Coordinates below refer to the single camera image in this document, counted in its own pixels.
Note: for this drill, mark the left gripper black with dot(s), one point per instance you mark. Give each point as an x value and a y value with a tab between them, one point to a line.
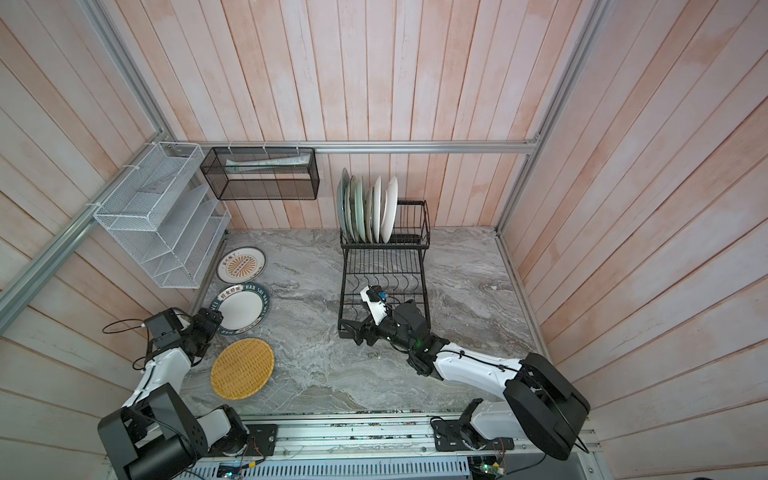
209	326

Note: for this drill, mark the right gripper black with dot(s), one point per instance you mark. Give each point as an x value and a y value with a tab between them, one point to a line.
362	328

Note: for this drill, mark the dark green rim plate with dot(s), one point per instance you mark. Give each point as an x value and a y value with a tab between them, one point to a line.
242	306

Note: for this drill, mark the black wire dish rack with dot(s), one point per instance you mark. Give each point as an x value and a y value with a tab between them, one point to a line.
397	266

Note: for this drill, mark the yellow woven round mat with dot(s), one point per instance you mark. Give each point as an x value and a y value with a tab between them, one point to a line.
242	369

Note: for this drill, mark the orange sunburst plate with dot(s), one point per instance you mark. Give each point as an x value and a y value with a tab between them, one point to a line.
241	265
376	210

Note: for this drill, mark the white plate black outline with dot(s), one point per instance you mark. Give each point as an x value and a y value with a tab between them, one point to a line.
390	210

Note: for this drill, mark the cream floral plate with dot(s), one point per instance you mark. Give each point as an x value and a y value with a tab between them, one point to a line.
350	211

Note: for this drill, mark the black round plate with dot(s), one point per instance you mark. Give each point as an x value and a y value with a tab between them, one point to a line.
368	215

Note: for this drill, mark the light green flower plate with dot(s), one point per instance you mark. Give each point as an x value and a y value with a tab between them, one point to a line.
358	208

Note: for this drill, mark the large teal green plate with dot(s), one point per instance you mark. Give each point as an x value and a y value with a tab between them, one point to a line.
341	208

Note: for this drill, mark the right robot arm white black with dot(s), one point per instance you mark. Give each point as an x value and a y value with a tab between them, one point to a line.
532	395

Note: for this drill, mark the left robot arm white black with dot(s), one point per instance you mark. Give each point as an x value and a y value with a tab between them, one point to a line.
154	435

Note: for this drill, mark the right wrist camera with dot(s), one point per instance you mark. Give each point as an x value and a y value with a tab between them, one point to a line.
374	298

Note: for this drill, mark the white wire mesh shelf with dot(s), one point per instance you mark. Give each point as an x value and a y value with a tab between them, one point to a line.
170	223

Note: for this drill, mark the aluminium front rail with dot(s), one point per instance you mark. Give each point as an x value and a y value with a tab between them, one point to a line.
355	445

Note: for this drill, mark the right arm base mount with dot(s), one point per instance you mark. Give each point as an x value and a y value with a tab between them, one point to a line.
460	435

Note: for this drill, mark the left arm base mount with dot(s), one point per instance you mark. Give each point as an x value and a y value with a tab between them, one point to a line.
227	435

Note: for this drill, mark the black mesh wall basket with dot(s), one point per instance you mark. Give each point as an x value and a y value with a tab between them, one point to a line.
262	173

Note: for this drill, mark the horizontal aluminium wall rail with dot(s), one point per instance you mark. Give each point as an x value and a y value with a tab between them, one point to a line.
387	146

